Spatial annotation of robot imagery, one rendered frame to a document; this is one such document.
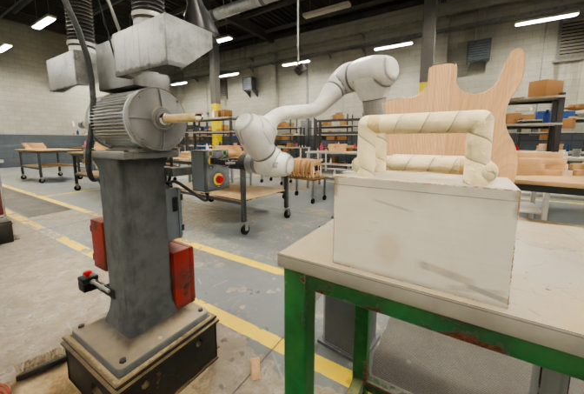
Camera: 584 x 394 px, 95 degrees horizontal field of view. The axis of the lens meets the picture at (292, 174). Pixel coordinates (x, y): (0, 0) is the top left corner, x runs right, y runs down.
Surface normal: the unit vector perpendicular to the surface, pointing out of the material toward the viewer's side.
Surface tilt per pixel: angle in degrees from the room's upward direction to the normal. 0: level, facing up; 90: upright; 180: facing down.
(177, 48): 90
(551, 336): 90
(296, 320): 90
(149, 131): 95
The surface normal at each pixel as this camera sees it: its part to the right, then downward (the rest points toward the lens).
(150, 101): 0.80, -0.04
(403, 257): -0.55, 0.11
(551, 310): 0.00, -0.99
